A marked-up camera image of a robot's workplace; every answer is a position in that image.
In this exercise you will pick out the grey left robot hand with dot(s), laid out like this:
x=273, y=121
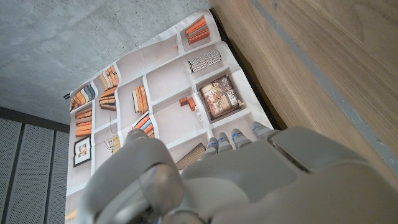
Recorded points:
x=264, y=180

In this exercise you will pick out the printed bookshelf backdrop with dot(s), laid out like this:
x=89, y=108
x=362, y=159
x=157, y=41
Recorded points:
x=174, y=84

